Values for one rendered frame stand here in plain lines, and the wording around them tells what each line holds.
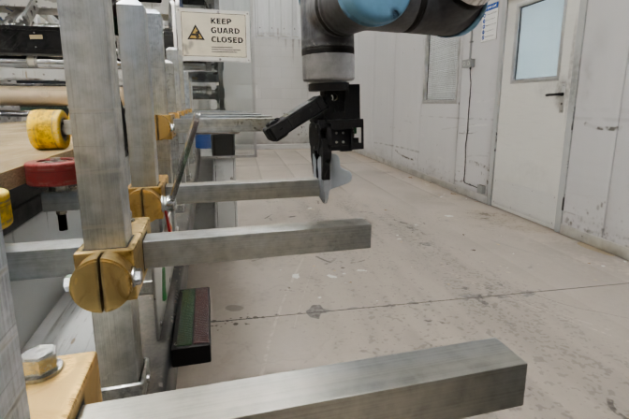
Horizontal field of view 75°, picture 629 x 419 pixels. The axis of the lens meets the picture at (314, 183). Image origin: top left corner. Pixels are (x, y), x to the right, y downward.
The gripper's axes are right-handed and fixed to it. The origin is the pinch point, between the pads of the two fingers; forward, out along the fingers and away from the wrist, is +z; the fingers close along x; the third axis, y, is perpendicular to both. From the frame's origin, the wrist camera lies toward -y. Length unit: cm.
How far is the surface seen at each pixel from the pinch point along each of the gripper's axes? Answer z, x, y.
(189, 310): 11.8, -13.4, -23.2
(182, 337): 11.8, -20.4, -23.8
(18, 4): -87, 251, -135
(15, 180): -7.1, -3.5, -46.2
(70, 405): -2, -50, -26
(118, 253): -3.8, -31.9, -27.1
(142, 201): -3.4, -7.7, -28.7
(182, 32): -65, 222, -32
